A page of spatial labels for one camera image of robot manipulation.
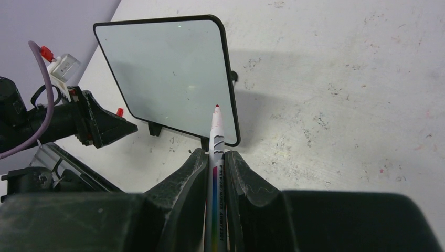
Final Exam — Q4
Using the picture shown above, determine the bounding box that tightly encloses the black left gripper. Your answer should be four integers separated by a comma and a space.
68, 86, 138, 149

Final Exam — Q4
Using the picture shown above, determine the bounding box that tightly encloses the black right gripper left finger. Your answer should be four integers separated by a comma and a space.
1, 149, 208, 251

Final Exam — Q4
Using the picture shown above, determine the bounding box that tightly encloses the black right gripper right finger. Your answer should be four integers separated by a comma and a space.
225, 151, 441, 251

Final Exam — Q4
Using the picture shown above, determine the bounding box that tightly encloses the red marker cap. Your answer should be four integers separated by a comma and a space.
116, 108, 124, 117

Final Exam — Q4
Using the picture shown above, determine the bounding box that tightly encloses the red capped whiteboard marker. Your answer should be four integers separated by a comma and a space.
204, 105, 227, 251

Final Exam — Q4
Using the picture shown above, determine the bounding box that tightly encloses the black framed small whiteboard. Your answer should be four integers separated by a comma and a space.
93, 14, 241, 147

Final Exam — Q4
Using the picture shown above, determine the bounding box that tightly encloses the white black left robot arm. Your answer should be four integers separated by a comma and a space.
1, 77, 138, 152

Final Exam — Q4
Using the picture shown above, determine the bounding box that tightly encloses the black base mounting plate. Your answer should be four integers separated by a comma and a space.
1, 143, 122, 203

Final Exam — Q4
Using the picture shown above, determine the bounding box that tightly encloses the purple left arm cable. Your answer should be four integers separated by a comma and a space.
0, 40, 56, 160

